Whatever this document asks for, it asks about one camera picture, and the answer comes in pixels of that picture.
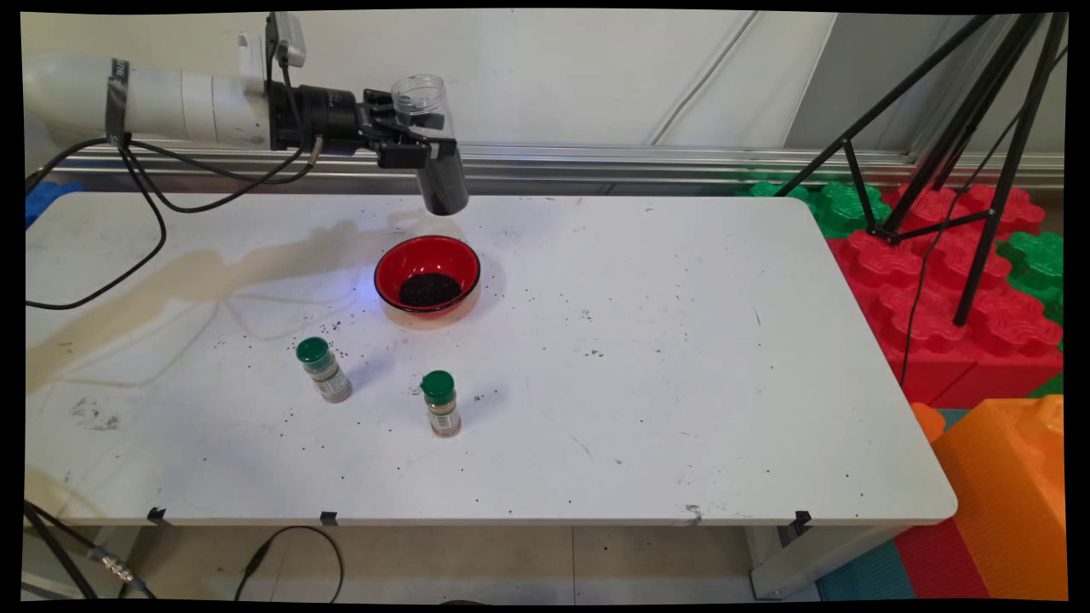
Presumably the aluminium profile rail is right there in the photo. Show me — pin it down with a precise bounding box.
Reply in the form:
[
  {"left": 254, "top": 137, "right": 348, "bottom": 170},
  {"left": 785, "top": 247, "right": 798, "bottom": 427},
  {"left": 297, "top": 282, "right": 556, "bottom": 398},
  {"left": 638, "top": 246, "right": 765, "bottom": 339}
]
[{"left": 51, "top": 140, "right": 1065, "bottom": 192}]

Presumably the clear plastic jar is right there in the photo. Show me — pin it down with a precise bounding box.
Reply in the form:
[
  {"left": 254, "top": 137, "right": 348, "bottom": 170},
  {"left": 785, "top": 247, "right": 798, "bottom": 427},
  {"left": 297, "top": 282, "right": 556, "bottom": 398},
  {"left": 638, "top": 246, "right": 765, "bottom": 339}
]
[{"left": 390, "top": 74, "right": 470, "bottom": 216}]

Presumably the orange foam building block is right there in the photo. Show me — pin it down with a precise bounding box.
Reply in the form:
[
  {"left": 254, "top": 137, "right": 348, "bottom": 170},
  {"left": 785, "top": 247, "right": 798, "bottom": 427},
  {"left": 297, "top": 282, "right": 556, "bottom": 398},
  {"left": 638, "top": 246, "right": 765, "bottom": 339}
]
[{"left": 909, "top": 394, "right": 1070, "bottom": 601}]

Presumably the black tripod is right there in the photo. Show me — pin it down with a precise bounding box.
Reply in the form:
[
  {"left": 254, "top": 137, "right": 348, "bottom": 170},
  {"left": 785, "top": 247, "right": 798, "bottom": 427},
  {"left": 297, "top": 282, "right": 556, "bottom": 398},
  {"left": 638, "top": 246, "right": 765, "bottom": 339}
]
[{"left": 775, "top": 13, "right": 1070, "bottom": 329}]

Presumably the white wall cable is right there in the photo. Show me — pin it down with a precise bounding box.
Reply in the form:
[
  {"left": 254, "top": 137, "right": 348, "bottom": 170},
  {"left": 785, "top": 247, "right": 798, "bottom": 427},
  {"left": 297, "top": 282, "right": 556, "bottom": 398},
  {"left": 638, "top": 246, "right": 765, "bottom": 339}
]
[{"left": 647, "top": 13, "right": 759, "bottom": 146}]

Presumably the black strap on arm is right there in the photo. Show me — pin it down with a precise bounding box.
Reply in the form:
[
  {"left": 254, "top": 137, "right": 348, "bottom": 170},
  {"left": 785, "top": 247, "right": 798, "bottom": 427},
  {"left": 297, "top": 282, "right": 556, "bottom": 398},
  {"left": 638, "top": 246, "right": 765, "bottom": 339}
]
[{"left": 106, "top": 58, "right": 131, "bottom": 146}]

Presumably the teal foam floor mat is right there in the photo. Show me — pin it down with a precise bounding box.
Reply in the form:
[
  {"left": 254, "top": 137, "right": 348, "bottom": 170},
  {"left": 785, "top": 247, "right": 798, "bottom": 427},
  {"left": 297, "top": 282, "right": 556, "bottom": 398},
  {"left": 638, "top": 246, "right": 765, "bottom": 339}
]
[{"left": 816, "top": 538, "right": 916, "bottom": 602}]

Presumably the black floor cable loop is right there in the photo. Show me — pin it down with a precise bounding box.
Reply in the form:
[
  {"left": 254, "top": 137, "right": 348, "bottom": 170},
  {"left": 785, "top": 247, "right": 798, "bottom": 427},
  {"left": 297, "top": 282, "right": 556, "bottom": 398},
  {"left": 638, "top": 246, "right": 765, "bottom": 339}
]
[{"left": 234, "top": 526, "right": 345, "bottom": 604}]

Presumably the white table leg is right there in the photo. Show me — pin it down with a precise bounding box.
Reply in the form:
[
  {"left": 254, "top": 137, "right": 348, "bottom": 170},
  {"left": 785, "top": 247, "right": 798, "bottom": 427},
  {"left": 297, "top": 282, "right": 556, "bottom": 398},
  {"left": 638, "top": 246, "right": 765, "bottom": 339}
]
[{"left": 749, "top": 524, "right": 912, "bottom": 599}]

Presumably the red bowl with black rim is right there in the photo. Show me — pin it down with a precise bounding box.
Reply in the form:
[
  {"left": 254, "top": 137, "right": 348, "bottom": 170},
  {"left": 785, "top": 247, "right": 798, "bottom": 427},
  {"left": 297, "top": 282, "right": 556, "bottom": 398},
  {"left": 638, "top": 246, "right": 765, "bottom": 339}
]
[{"left": 374, "top": 236, "right": 482, "bottom": 318}]

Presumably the black seeds heap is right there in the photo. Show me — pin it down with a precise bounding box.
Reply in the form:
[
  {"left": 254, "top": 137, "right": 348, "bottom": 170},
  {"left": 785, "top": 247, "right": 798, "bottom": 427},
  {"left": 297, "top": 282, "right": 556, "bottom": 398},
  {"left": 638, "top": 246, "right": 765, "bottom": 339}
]
[
  {"left": 422, "top": 158, "right": 469, "bottom": 215},
  {"left": 399, "top": 272, "right": 463, "bottom": 309}
]

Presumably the red foam building block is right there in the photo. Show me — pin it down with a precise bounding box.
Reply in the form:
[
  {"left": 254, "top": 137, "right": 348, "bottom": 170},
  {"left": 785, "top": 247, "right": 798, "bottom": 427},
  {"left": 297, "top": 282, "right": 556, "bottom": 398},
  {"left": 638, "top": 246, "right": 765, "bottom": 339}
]
[{"left": 826, "top": 183, "right": 1065, "bottom": 410}]

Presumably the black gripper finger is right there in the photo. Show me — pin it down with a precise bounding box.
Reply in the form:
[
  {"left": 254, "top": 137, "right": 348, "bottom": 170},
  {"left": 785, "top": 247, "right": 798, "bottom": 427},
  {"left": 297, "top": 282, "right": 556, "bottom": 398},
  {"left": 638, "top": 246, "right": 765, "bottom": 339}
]
[
  {"left": 362, "top": 89, "right": 445, "bottom": 130},
  {"left": 368, "top": 128, "right": 461, "bottom": 169}
]

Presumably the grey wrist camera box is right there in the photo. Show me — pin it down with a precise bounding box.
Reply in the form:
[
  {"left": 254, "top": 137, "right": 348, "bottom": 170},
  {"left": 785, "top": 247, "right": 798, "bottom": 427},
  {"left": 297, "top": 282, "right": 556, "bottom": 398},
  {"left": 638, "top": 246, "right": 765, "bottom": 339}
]
[{"left": 266, "top": 12, "right": 306, "bottom": 69}]

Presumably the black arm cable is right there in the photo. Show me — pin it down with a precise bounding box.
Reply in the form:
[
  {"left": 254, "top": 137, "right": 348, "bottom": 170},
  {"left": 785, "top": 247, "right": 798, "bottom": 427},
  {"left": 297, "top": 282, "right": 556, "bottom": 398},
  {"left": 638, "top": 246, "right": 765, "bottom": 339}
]
[
  {"left": 26, "top": 136, "right": 168, "bottom": 310},
  {"left": 128, "top": 51, "right": 326, "bottom": 214}
]

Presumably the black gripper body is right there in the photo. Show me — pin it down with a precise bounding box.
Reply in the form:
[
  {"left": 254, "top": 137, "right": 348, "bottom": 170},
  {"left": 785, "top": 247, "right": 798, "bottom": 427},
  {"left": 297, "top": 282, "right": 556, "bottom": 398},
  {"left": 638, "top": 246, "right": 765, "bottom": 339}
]
[{"left": 268, "top": 81, "right": 380, "bottom": 158}]

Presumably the spice bottle with green cap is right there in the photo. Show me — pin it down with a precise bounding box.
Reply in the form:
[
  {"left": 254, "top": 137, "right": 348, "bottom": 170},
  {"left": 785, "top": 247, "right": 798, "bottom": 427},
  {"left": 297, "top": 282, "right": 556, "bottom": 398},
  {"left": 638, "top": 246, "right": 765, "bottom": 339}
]
[
  {"left": 421, "top": 370, "right": 462, "bottom": 438},
  {"left": 295, "top": 337, "right": 353, "bottom": 404}
]

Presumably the black cable with metal connectors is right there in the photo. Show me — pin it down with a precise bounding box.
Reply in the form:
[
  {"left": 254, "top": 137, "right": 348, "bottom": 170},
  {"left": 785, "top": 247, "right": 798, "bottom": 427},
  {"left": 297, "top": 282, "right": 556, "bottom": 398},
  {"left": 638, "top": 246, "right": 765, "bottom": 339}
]
[{"left": 24, "top": 498, "right": 158, "bottom": 601}]

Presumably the blue object at table edge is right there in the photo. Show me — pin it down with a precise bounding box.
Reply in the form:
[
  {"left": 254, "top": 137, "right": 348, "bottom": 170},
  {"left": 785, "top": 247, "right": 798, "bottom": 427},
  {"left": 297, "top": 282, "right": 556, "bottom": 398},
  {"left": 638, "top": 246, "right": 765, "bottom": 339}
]
[{"left": 26, "top": 180, "right": 86, "bottom": 229}]

